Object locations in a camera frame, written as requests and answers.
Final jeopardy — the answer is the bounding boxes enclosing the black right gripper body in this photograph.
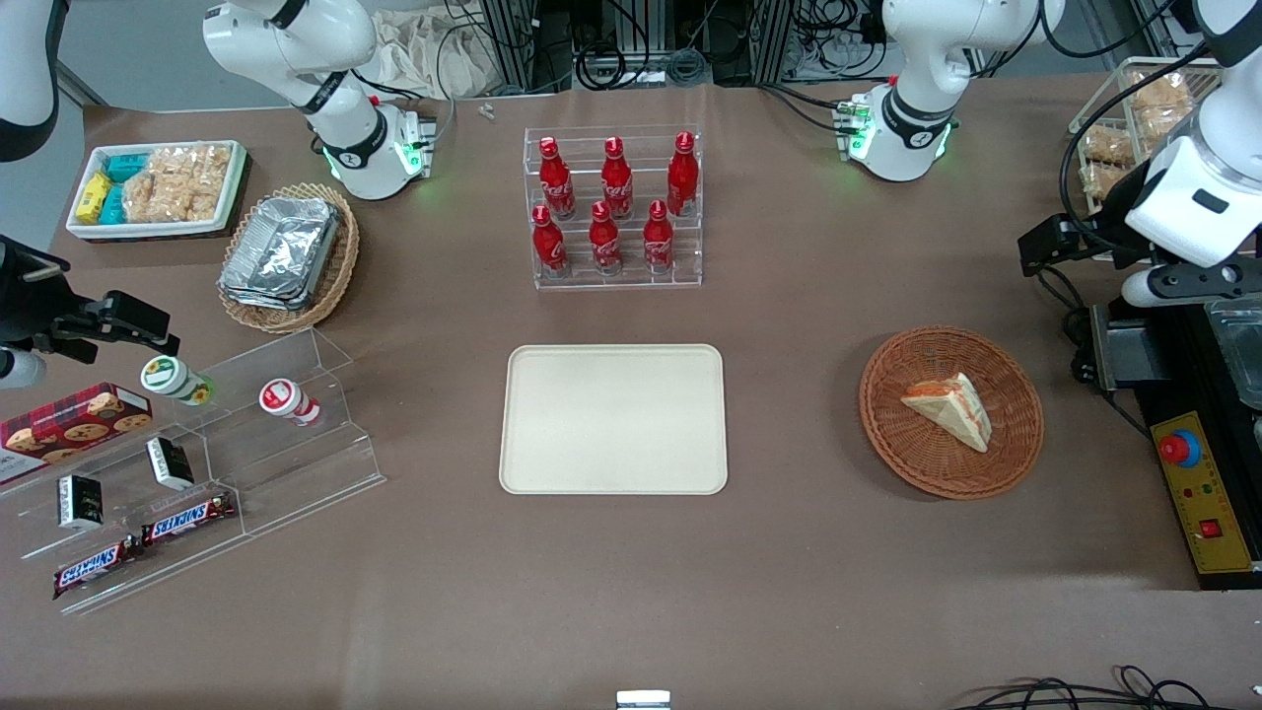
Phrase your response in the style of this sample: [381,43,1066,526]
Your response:
[0,235,72,348]

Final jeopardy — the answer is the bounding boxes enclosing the triangular sandwich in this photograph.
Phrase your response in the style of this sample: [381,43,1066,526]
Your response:
[900,373,993,455]

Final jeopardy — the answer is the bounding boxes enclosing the light oval wicker basket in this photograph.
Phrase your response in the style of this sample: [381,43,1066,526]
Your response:
[217,182,360,334]

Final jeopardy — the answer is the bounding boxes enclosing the brown round wicker basket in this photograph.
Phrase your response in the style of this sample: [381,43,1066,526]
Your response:
[859,326,1044,501]

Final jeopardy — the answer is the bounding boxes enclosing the beige plastic tray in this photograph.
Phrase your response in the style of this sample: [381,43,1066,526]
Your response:
[499,344,729,495]

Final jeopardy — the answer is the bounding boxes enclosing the clear bag fried snacks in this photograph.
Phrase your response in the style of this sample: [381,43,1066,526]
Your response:
[1134,105,1196,141]
[1129,71,1192,111]
[1081,163,1131,204]
[1080,124,1135,165]

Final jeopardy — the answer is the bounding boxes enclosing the green lid yogurt bottle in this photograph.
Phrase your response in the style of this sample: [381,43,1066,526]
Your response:
[140,355,216,407]

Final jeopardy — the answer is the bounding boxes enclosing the white rectangular snack bin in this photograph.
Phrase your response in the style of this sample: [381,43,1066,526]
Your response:
[66,140,247,241]

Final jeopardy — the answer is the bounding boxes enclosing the red tartan cookie box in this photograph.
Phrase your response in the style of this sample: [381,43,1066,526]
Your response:
[0,383,154,484]

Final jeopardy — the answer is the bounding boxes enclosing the yellow snack box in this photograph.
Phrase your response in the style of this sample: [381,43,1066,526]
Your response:
[77,173,114,224]

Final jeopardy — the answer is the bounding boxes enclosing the grey metal box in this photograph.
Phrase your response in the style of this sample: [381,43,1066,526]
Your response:
[1089,301,1151,391]

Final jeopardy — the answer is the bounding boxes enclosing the clear glass container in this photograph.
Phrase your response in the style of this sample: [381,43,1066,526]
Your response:
[1205,296,1262,411]

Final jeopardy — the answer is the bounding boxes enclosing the clear bag rice crackers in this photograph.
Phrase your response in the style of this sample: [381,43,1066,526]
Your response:
[122,148,193,225]
[182,145,234,221]

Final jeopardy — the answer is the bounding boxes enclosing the small black white box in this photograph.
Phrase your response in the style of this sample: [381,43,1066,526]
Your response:
[146,437,195,491]
[57,474,105,532]

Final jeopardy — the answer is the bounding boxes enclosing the stacked aluminium foil containers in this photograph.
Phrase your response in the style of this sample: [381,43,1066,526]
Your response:
[219,196,342,313]

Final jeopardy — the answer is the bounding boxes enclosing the black machine housing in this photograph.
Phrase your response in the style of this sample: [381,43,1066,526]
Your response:
[1104,291,1262,593]

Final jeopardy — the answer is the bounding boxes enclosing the red lid yogurt bottle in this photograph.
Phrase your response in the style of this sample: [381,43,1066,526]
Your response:
[259,379,322,427]

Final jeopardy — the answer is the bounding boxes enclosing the Snickers chocolate bar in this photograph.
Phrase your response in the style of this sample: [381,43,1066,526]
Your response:
[53,537,144,601]
[141,492,236,547]

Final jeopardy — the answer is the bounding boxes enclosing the clear acrylic step shelf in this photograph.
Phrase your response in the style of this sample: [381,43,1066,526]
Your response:
[0,327,387,617]

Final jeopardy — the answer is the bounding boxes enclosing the yellow emergency stop box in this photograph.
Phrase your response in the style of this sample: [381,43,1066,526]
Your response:
[1151,411,1258,575]

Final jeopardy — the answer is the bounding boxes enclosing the clear acrylic bottle rack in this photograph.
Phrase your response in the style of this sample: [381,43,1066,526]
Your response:
[523,125,704,291]

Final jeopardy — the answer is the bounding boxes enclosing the red cola bottle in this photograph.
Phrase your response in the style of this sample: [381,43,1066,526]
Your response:
[643,200,675,274]
[666,131,700,217]
[532,205,570,278]
[600,137,634,220]
[589,201,624,276]
[538,136,577,220]

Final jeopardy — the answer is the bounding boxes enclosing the beige crumpled cloth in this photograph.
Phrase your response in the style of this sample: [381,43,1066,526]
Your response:
[370,8,506,100]

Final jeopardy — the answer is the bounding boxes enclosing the black equipment rack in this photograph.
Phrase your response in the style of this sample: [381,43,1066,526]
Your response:
[475,0,888,92]

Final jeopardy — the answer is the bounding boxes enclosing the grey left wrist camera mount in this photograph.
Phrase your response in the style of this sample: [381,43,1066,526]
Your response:
[1122,264,1245,310]

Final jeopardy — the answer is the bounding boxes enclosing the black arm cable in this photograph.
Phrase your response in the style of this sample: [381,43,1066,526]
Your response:
[1040,0,1216,252]

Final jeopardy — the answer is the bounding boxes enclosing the black power cable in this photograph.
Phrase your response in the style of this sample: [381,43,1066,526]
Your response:
[1035,266,1155,440]

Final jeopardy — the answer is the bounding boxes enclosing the white wire rack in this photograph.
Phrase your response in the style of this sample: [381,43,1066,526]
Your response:
[1070,57,1226,263]

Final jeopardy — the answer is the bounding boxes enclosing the black arm base cables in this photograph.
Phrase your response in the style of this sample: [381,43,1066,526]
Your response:
[757,83,851,135]

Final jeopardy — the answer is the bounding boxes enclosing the black floor cables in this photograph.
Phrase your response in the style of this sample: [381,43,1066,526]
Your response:
[951,666,1262,710]

